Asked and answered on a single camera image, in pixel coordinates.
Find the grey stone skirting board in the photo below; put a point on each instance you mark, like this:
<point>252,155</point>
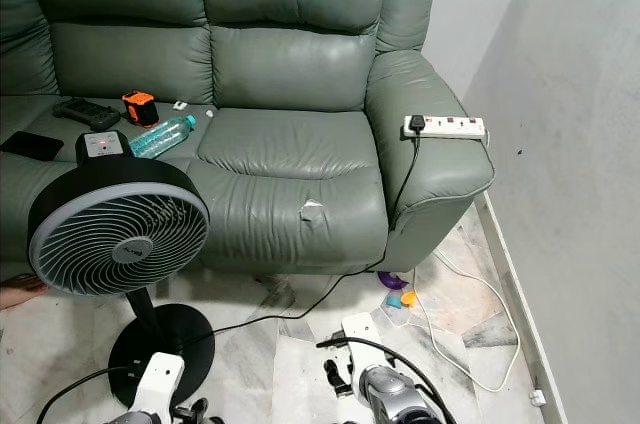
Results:
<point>520,314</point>

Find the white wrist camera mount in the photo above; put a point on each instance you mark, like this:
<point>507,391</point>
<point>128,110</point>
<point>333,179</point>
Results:
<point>360,329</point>
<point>160,379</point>

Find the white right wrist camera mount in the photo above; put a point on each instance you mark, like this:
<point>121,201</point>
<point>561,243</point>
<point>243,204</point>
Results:
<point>360,329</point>

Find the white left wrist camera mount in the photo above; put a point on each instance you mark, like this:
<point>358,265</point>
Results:
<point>160,379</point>

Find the clear plastic water bottle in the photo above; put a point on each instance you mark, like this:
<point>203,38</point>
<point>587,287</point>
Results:
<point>162,136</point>

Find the green leather sofa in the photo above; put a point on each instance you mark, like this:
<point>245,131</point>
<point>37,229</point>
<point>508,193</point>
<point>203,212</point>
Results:
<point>290,64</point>

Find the black standing fan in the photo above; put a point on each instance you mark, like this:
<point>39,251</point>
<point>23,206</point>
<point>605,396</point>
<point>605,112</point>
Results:
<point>115,229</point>

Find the small white item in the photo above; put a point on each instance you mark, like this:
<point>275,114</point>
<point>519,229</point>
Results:
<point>179,105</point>

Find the person's bare foot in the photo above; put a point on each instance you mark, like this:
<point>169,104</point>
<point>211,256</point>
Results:
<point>20,289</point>

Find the white plug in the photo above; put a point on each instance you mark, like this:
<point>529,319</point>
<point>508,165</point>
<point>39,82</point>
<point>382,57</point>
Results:
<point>537,397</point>

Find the white power strip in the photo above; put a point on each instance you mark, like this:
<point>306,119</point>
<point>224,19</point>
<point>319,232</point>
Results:
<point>445,127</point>

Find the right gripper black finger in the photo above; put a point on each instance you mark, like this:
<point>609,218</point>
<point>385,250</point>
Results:
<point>332,374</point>

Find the black game controller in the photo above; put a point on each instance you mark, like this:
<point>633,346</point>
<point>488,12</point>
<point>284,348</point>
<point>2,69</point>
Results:
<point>85,112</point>

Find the black phone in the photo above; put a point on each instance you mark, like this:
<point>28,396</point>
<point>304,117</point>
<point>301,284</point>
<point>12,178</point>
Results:
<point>32,145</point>

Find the purple toy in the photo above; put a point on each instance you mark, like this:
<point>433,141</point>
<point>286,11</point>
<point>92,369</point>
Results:
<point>392,281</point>

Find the orange toy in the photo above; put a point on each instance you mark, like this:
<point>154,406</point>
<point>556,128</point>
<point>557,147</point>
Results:
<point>407,298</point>

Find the orange black small device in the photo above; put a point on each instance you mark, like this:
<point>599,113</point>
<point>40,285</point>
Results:
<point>140,107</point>

